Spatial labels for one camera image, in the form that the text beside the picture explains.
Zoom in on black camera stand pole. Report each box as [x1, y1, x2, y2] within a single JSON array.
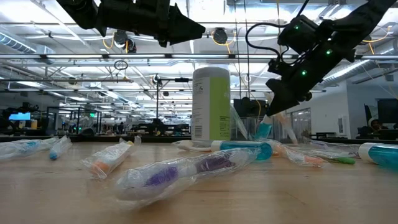
[[154, 73, 190, 138]]

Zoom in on black hanging cable reel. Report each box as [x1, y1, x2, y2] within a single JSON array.
[[111, 29, 137, 54], [211, 27, 233, 54]]

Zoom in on blue lit monitor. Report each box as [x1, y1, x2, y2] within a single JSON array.
[[8, 111, 32, 121]]

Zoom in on black monitor screen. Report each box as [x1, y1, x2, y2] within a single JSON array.
[[377, 98, 398, 125], [233, 98, 270, 119]]

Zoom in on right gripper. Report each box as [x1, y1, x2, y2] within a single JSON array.
[[266, 52, 327, 116]]

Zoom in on white green wipes canister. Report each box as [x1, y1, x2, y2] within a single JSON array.
[[191, 67, 231, 141]]

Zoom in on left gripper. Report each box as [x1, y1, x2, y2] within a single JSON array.
[[96, 0, 206, 47]]

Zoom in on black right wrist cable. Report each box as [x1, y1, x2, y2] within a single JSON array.
[[244, 21, 282, 57]]

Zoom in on person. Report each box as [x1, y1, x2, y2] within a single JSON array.
[[357, 118, 389, 140]]

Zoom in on blue toothpaste tube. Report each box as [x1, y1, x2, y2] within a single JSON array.
[[357, 142, 398, 171], [254, 114, 274, 141]]

